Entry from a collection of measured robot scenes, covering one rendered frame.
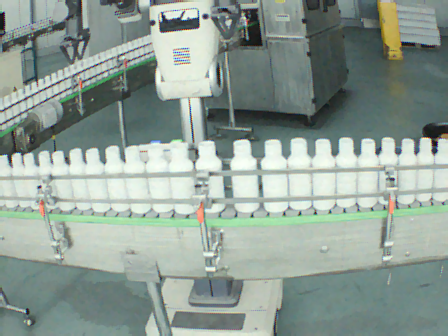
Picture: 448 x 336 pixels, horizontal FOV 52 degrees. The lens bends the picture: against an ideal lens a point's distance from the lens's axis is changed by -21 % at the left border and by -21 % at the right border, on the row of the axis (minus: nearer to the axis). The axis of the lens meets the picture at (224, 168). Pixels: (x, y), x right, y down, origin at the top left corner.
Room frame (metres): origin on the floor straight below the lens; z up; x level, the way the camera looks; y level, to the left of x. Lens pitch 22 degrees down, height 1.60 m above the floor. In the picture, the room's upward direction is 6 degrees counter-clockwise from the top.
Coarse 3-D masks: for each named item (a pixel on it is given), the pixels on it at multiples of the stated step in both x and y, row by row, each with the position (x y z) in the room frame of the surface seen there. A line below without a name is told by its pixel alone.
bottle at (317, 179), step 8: (320, 144) 1.17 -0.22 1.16; (328, 144) 1.17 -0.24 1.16; (320, 152) 1.17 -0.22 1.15; (328, 152) 1.17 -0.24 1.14; (312, 160) 1.19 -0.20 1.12; (320, 160) 1.17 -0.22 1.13; (328, 160) 1.16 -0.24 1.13; (312, 176) 1.18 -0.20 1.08; (320, 176) 1.16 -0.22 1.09; (328, 176) 1.16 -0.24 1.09; (312, 184) 1.19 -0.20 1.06; (320, 184) 1.16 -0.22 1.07; (328, 184) 1.16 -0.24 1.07; (320, 192) 1.16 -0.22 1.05; (328, 192) 1.16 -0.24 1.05; (320, 200) 1.16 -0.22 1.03; (328, 200) 1.16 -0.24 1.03; (320, 208) 1.16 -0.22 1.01; (328, 208) 1.16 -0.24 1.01
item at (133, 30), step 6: (144, 18) 8.18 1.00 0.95; (126, 24) 7.75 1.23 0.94; (132, 24) 7.89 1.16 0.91; (138, 24) 8.03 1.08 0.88; (144, 24) 8.17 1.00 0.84; (126, 30) 7.75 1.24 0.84; (132, 30) 7.88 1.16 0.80; (138, 30) 8.02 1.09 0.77; (144, 30) 8.16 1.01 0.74; (150, 30) 8.30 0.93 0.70; (126, 36) 7.74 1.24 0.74; (132, 36) 7.87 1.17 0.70; (138, 36) 8.01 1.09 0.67; (144, 36) 8.14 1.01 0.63; (126, 42) 7.73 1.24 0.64
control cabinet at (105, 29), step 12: (84, 0) 6.96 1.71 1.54; (96, 0) 7.14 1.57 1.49; (84, 12) 6.96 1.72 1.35; (96, 12) 7.13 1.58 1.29; (108, 12) 7.38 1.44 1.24; (84, 24) 6.97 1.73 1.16; (96, 24) 7.13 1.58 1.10; (108, 24) 7.37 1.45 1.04; (120, 24) 7.62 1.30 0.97; (96, 36) 7.11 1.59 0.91; (108, 36) 7.35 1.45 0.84; (120, 36) 7.61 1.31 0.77; (72, 48) 7.11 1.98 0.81; (96, 48) 7.10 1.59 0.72; (108, 48) 7.34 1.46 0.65
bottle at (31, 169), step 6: (24, 156) 1.34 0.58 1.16; (30, 156) 1.33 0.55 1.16; (30, 162) 1.32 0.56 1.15; (30, 168) 1.32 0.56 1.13; (36, 168) 1.33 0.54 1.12; (24, 174) 1.31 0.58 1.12; (30, 174) 1.31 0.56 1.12; (36, 174) 1.32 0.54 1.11; (30, 180) 1.31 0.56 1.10; (36, 180) 1.32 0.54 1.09; (30, 186) 1.31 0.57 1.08; (36, 186) 1.31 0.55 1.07; (30, 192) 1.31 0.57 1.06; (36, 192) 1.31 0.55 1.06; (30, 204) 1.32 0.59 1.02
